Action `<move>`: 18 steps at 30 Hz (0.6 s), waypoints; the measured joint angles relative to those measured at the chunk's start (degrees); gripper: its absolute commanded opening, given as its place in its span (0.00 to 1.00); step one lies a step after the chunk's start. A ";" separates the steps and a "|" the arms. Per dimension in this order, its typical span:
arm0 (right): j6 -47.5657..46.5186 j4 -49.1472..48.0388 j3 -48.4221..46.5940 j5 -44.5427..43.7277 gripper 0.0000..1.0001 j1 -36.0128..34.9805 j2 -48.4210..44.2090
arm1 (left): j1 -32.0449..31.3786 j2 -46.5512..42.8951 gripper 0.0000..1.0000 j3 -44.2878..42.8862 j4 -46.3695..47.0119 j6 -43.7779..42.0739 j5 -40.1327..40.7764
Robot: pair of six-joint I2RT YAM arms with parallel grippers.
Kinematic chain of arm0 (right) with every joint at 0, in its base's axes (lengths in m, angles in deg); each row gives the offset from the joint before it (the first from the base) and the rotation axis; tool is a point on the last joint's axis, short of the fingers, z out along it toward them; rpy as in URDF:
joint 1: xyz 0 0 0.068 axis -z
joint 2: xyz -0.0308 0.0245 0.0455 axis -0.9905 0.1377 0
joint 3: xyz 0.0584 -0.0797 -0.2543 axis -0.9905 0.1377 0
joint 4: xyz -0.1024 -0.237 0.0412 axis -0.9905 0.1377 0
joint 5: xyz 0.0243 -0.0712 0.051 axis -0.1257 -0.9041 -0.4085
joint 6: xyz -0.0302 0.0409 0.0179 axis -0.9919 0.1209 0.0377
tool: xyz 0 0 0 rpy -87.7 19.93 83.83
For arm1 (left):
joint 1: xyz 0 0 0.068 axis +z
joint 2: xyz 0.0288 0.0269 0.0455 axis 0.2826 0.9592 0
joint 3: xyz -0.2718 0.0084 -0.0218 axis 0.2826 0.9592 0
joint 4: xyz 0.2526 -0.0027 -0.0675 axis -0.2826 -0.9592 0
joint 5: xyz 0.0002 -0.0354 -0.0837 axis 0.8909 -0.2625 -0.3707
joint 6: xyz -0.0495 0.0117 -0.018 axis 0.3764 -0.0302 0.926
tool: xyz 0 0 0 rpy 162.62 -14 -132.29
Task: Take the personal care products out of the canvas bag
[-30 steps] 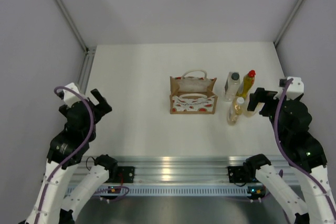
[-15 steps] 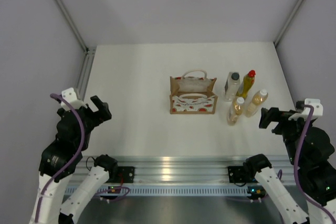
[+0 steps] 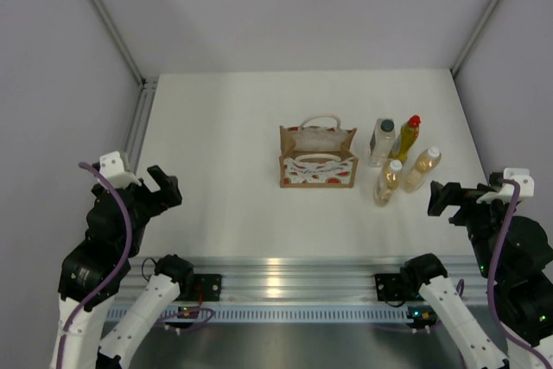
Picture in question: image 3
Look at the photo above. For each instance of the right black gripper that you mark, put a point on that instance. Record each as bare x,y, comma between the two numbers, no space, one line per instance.
453,194

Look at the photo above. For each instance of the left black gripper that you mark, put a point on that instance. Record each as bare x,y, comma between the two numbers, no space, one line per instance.
160,200

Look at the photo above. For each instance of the white cap amber bottle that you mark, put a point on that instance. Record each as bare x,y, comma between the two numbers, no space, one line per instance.
387,182
424,164

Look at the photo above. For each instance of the red cap yellow bottle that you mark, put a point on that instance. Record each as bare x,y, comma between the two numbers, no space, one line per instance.
408,135

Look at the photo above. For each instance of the grey cap clear bottle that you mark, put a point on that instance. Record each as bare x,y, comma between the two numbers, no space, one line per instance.
383,137

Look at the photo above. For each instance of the watermelon print canvas bag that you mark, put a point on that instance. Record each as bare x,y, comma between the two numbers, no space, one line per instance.
317,154

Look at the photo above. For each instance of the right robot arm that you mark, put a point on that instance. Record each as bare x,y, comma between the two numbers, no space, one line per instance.
511,252

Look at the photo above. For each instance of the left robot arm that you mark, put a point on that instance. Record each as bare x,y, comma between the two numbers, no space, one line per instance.
91,274

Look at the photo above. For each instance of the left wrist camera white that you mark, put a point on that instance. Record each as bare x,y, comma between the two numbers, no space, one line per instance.
115,168

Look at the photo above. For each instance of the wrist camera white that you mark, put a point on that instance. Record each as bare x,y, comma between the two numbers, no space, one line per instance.
503,183
115,168

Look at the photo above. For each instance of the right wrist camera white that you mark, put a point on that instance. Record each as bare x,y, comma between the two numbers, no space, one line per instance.
503,183

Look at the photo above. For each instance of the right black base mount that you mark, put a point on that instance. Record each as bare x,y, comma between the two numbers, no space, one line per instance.
397,288

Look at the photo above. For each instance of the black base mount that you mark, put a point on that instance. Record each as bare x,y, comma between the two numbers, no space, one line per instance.
207,287
397,288

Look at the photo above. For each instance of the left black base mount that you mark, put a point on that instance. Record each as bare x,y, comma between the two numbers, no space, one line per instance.
207,287

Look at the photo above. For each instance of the aluminium mounting rail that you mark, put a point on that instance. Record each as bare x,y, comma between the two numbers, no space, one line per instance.
263,281

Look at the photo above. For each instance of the white slotted cable duct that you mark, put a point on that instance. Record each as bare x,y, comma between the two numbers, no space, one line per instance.
325,314

